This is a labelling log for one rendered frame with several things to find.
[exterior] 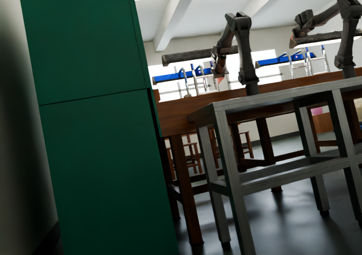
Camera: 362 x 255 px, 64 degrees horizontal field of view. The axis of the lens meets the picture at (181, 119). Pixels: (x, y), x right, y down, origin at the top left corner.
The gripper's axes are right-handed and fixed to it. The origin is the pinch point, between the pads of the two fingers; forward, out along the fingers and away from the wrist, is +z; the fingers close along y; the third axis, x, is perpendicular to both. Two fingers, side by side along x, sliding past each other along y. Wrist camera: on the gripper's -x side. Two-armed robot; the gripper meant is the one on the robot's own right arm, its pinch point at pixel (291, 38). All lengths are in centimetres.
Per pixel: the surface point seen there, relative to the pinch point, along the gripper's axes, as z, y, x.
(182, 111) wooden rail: -18, 92, 38
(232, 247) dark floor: -32, 85, 108
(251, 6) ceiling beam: 345, -199, -188
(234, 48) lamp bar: 10.6, 38.4, -1.0
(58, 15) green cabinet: -21, 144, -19
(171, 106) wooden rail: -18, 97, 34
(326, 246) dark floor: -59, 55, 108
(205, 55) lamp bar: 10, 61, 1
